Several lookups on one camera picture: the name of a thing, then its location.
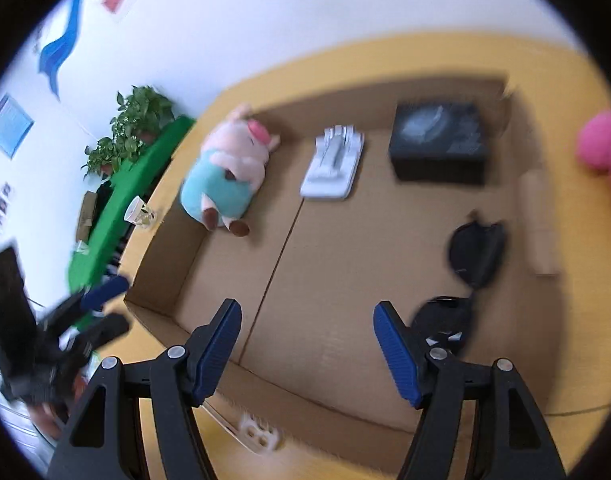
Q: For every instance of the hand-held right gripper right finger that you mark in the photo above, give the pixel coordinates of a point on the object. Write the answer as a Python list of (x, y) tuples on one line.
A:
[(395, 350)]

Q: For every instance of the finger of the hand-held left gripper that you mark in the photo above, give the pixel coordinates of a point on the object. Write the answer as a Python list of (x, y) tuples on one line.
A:
[(107, 330), (105, 292)]

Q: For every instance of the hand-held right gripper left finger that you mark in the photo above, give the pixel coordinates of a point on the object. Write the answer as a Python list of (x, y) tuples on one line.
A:
[(218, 355)]

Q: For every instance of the large brown cardboard box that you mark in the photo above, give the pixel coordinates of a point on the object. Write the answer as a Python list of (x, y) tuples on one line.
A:
[(335, 260)]

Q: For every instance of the pink pig plush toy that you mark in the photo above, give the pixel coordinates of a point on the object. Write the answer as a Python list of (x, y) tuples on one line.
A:
[(225, 175)]

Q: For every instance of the yellow desktop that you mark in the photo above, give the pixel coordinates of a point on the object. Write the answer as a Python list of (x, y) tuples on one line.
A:
[(580, 310)]

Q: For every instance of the black round case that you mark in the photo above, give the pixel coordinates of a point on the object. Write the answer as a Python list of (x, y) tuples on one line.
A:
[(443, 317)]

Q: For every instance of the small brown cardboard box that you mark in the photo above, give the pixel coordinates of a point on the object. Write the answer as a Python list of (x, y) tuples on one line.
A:
[(86, 215)]

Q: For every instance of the patterned paper cup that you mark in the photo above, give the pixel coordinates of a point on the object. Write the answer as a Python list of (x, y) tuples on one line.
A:
[(140, 214)]

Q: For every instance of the white plastic clip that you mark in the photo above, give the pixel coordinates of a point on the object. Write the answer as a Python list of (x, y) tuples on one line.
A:
[(258, 432)]

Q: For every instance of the black bag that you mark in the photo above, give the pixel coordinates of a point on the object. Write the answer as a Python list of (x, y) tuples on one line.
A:
[(105, 192)]

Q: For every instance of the green cloth covered table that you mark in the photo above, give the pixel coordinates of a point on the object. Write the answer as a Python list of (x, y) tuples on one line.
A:
[(135, 185)]

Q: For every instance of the green potted plant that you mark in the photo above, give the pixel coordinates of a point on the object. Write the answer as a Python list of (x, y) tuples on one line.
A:
[(105, 157), (143, 115)]

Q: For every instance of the white plastic tray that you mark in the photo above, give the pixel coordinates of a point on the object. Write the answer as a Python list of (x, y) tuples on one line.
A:
[(330, 170)]

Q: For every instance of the black box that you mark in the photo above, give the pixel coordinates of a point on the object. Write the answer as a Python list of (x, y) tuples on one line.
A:
[(438, 145)]

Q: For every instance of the blue framed wall poster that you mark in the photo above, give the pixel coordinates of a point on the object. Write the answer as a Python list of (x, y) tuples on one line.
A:
[(7, 125)]

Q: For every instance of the blue wall decal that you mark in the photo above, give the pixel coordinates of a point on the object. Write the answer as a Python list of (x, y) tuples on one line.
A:
[(60, 50)]

